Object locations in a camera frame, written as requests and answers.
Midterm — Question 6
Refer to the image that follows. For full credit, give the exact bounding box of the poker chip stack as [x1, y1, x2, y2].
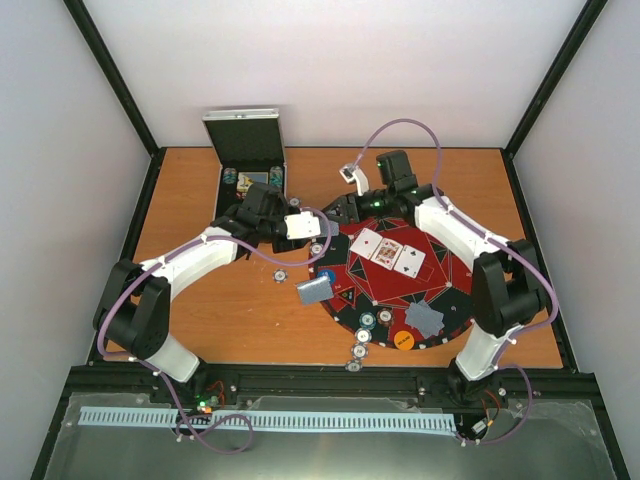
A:
[310, 243, 324, 257]

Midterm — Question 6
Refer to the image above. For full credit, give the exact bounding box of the left poker chip row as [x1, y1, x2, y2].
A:
[222, 168, 238, 185]

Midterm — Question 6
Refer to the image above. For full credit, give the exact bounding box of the right poker chip row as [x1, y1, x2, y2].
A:
[268, 165, 284, 191]

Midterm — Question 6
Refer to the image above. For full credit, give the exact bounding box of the blue small blind button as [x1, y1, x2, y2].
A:
[317, 269, 336, 284]

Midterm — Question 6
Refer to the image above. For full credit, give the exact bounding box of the aluminium poker chip case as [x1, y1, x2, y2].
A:
[202, 107, 287, 217]

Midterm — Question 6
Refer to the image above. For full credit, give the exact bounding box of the blue orange ten chip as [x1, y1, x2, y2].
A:
[351, 343, 368, 361]
[354, 328, 372, 344]

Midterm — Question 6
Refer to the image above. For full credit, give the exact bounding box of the poker chip row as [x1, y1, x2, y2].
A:
[268, 165, 284, 191]
[222, 168, 238, 185]

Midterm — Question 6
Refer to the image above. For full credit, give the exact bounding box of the king face card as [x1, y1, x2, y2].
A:
[370, 238, 403, 270]

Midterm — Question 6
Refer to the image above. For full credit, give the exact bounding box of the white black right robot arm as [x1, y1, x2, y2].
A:
[312, 150, 553, 404]

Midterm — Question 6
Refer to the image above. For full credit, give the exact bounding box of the round red black poker mat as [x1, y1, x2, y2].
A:
[309, 214, 474, 351]

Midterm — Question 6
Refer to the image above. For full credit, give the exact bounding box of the grey card deck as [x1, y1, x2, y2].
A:
[320, 220, 340, 237]

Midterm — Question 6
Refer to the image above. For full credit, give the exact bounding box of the ace of diamonds card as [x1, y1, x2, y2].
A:
[349, 228, 383, 259]

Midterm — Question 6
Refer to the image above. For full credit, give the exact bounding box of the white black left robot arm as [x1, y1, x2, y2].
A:
[94, 183, 321, 403]

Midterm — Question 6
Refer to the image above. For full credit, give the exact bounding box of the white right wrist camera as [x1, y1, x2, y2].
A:
[339, 163, 370, 196]

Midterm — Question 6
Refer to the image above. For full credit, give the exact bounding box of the blue green fifty chip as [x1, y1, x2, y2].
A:
[359, 312, 377, 330]

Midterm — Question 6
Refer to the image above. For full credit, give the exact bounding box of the orange big blind button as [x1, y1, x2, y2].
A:
[393, 330, 415, 351]

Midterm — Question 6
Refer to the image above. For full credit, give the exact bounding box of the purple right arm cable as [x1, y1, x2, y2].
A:
[357, 118, 559, 447]

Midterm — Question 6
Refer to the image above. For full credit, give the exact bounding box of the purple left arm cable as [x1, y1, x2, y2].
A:
[95, 205, 334, 455]

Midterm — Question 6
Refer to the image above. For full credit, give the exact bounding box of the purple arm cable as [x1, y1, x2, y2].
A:
[357, 118, 559, 447]
[95, 205, 334, 455]

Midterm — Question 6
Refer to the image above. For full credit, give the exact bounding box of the light blue slotted cable duct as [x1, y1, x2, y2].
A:
[77, 406, 456, 436]

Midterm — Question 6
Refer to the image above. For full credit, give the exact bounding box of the blue patterned playing card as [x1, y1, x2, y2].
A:
[296, 276, 334, 305]
[405, 303, 433, 328]
[416, 309, 444, 338]

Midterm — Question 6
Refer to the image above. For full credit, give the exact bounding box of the boxed playing card deck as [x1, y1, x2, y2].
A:
[237, 172, 269, 192]

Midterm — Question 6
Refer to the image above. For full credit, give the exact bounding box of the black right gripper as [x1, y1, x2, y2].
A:
[320, 187, 394, 226]

